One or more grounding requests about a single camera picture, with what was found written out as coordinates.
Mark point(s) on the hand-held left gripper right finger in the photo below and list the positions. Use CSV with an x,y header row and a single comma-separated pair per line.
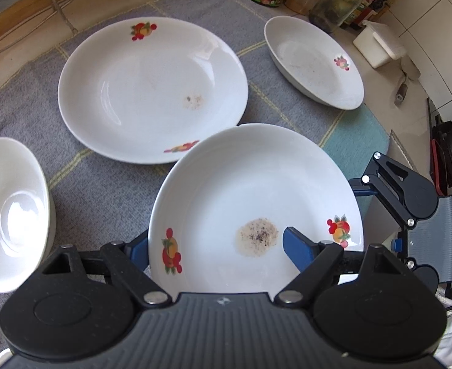
x,y
299,246

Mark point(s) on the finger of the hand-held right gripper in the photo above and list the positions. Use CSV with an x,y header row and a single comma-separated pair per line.
x,y
360,191
404,250

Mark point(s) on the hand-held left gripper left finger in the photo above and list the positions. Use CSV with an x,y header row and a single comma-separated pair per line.
x,y
139,251

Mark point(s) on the white plate with fruit print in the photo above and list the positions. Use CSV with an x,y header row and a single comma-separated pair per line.
x,y
249,184

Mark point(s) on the white ceramic bowl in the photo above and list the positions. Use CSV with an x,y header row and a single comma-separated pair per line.
x,y
10,215
52,223

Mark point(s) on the grey checkered towel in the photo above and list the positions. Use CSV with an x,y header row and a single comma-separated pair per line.
x,y
95,184

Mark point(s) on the black kitchen appliance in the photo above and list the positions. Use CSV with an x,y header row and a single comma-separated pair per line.
x,y
451,150

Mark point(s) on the metal spatula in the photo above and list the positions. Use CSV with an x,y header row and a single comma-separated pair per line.
x,y
408,71

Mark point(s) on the white oval fruit print plate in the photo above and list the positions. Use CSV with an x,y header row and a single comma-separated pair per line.
x,y
306,61

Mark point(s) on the white plastic container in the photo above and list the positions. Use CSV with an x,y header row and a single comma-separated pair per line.
x,y
379,42

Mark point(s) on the large white fruit print plate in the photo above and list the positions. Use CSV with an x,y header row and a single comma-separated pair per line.
x,y
145,84

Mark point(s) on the clear glass bottle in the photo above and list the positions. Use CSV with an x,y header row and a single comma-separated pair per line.
x,y
335,4

